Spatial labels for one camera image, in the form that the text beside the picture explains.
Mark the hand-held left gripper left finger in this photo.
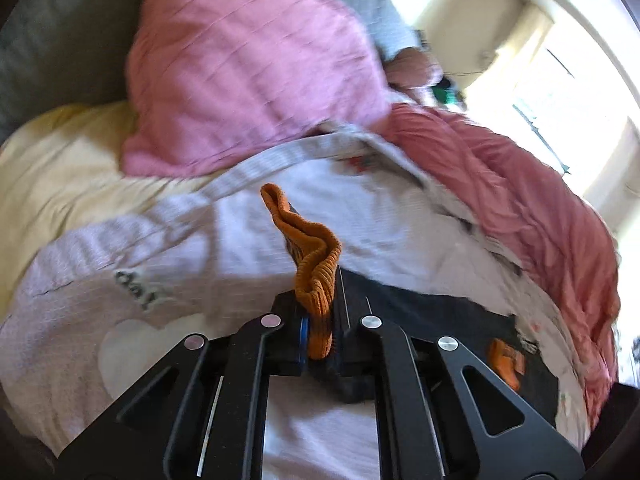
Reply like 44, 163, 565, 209
55, 292, 311, 480

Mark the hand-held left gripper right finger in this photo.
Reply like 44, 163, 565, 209
332, 265, 586, 480

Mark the black small garment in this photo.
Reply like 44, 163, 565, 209
260, 183, 560, 428

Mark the pale printed waffle blanket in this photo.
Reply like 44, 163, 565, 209
0, 127, 593, 480

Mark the coral red duvet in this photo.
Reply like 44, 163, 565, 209
380, 102, 623, 431

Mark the pale yellow bed sheet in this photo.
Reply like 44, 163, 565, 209
0, 102, 221, 321

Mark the green object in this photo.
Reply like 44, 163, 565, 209
432, 77, 464, 109

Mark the pink quilted pillow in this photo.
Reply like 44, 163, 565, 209
122, 0, 397, 179

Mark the pink plush cushion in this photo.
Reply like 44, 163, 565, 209
387, 46, 444, 92

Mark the bright window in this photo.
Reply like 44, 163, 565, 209
465, 7, 640, 203

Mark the grey quilted pillow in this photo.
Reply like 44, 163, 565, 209
0, 0, 423, 136

